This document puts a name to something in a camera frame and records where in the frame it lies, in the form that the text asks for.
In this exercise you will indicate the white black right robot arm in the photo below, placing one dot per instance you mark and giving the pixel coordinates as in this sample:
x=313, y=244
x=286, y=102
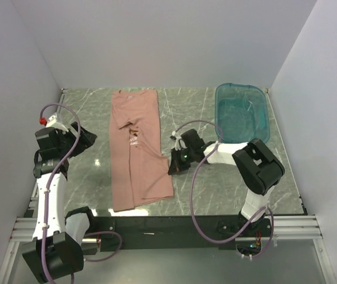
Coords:
x=259, y=168

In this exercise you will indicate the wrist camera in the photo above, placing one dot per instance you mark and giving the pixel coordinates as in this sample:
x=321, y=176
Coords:
x=53, y=121
x=177, y=139

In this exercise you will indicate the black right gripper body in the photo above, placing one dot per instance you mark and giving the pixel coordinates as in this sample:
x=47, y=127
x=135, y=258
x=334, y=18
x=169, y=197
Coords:
x=183, y=158

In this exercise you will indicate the pink t shirt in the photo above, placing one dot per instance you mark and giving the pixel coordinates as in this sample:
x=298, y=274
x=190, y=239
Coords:
x=139, y=171

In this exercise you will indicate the teal transparent plastic bin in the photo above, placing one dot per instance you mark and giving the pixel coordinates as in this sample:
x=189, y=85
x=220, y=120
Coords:
x=241, y=113

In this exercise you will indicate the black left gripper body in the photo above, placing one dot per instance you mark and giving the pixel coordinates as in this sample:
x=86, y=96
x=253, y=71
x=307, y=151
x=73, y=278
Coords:
x=68, y=142

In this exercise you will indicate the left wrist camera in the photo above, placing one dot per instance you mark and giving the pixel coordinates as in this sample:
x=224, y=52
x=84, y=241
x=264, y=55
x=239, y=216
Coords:
x=53, y=121

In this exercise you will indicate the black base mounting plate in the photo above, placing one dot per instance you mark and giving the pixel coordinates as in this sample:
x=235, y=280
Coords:
x=172, y=232

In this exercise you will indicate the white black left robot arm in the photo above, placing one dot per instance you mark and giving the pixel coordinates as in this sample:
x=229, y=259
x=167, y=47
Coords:
x=55, y=250

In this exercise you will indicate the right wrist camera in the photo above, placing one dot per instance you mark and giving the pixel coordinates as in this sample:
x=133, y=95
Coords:
x=177, y=139

